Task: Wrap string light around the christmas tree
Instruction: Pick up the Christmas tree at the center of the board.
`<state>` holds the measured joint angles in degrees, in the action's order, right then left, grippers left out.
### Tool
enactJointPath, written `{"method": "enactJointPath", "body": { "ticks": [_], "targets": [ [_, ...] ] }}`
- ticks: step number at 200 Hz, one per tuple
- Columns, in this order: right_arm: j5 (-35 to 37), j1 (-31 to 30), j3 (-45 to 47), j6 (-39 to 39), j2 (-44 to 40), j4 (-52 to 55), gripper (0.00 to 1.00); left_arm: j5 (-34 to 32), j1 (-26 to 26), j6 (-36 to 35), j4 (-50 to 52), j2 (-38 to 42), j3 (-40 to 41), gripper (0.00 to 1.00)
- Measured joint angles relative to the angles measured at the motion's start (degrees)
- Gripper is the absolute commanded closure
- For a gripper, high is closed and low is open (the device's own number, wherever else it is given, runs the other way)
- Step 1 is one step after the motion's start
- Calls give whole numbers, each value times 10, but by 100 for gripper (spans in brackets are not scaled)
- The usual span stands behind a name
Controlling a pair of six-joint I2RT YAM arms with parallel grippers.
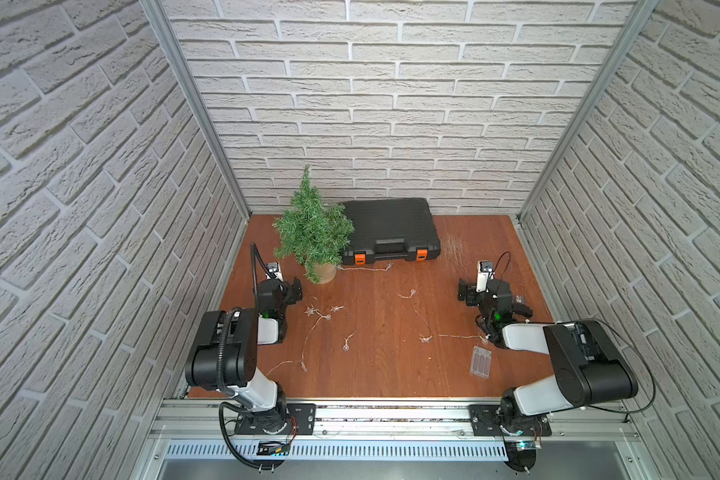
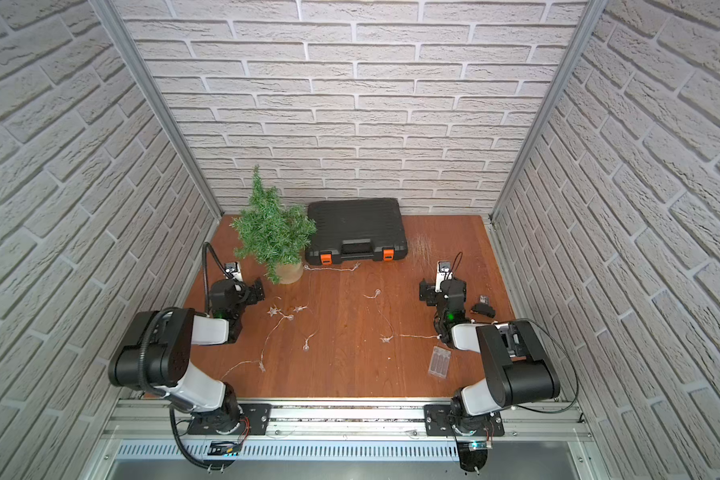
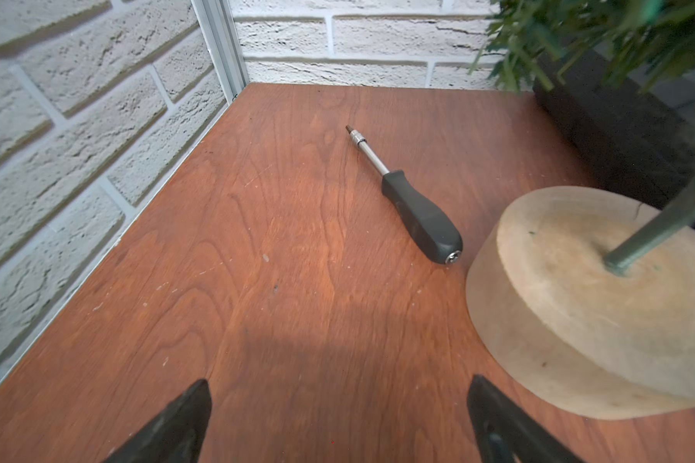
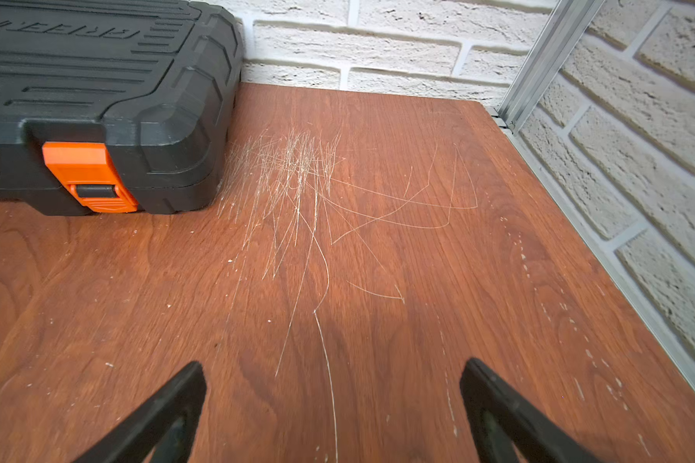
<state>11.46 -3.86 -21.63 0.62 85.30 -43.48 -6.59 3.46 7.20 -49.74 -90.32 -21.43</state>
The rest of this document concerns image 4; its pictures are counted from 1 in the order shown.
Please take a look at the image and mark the black tool case orange latches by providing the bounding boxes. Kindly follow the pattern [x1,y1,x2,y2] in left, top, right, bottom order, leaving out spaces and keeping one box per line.
[0,1,244,216]

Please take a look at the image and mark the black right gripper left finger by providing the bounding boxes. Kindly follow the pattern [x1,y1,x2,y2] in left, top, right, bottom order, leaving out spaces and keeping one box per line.
[75,361,207,462]

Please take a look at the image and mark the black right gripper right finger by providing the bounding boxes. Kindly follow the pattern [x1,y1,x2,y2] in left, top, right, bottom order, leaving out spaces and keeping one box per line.
[459,358,598,463]

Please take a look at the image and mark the aluminium corner post right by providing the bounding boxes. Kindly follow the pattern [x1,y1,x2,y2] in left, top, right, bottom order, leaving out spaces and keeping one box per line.
[496,0,604,134]

